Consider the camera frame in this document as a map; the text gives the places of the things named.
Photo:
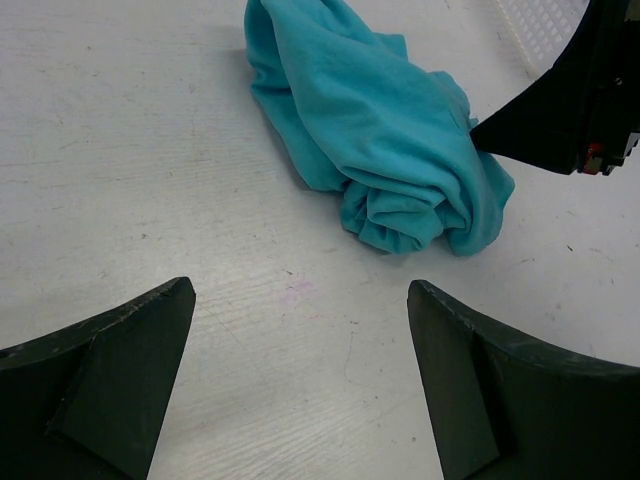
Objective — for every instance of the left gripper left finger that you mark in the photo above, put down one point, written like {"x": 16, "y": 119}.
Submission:
{"x": 88, "y": 401}

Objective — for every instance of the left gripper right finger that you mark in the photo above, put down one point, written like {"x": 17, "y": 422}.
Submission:
{"x": 506, "y": 405}

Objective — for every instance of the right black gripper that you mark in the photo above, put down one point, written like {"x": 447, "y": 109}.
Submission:
{"x": 583, "y": 114}

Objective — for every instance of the teal t shirt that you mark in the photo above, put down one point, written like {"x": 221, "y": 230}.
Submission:
{"x": 356, "y": 117}

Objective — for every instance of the white plastic basket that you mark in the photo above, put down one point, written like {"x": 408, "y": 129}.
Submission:
{"x": 533, "y": 34}

